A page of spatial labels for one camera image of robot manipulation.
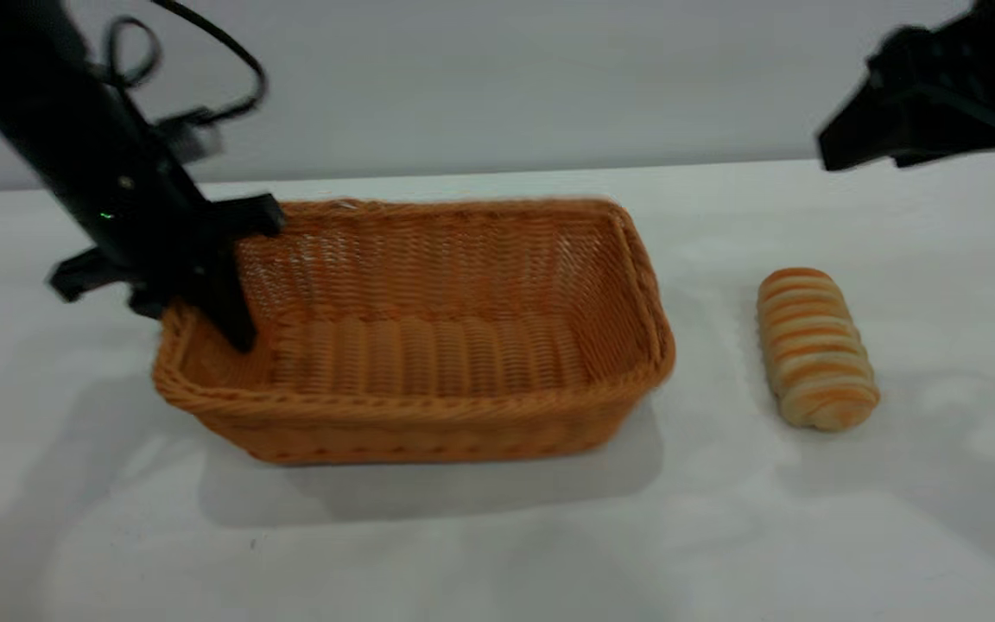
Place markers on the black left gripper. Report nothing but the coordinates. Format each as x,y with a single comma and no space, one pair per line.
152,233

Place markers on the striped bread roll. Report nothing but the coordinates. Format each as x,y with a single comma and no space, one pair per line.
815,350

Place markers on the orange woven wicker basket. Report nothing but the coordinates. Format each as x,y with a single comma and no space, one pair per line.
428,363

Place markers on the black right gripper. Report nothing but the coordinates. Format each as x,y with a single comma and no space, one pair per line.
972,69

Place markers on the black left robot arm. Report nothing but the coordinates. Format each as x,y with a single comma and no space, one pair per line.
40,95

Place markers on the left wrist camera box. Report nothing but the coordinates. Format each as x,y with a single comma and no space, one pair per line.
188,134

